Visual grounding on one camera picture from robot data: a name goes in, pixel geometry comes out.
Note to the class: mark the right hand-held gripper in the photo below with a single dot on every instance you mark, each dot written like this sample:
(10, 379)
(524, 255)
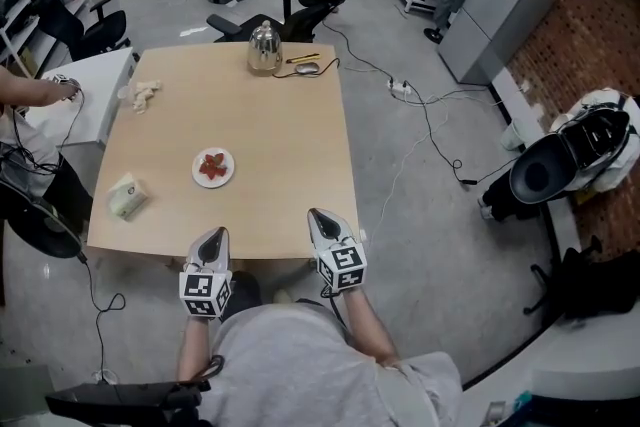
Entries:
(344, 267)

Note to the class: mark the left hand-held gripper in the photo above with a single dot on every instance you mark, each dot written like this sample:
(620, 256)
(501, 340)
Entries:
(205, 292)

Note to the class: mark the white round plate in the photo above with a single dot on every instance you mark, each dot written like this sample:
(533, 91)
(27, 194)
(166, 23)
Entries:
(200, 177)

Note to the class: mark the red strawberry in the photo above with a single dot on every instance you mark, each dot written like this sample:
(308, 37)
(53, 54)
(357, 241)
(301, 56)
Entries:
(213, 166)

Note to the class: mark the another person's forearm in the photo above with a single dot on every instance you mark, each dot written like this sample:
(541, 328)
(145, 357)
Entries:
(30, 91)

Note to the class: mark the person's left forearm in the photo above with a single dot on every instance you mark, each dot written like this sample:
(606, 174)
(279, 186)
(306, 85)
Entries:
(192, 345)

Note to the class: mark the person's right forearm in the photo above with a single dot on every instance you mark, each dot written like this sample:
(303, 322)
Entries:
(367, 322)

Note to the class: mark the green and white tissue pack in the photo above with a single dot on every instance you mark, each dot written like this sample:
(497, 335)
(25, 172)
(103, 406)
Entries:
(127, 197)

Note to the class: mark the person's grey shirt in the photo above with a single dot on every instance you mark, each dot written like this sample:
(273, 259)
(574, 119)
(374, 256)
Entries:
(320, 365)

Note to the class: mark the white power strip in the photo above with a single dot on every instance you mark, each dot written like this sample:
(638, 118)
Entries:
(401, 87)

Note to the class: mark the grey computer mouse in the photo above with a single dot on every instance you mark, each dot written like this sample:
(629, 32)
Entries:
(307, 68)

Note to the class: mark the crumpled beige cloth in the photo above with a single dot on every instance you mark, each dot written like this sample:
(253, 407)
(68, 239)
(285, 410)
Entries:
(142, 94)

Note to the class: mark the black chair armrest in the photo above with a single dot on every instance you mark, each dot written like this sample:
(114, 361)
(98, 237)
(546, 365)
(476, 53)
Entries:
(125, 400)

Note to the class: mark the white low cabinet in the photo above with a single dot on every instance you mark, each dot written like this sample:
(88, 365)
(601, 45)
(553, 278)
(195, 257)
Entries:
(92, 105)

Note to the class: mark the shiny metal kettle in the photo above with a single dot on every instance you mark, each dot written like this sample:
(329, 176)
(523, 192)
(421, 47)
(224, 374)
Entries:
(265, 51)

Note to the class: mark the white waste bin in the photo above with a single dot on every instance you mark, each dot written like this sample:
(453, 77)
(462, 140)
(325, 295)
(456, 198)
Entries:
(512, 136)

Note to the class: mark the black office chair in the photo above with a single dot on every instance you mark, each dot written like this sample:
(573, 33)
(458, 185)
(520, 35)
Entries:
(85, 27)
(305, 12)

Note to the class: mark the black moulded chair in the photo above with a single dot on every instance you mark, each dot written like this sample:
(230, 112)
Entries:
(555, 165)

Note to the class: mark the grey metal cabinet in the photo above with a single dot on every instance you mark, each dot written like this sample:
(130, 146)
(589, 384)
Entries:
(492, 15)

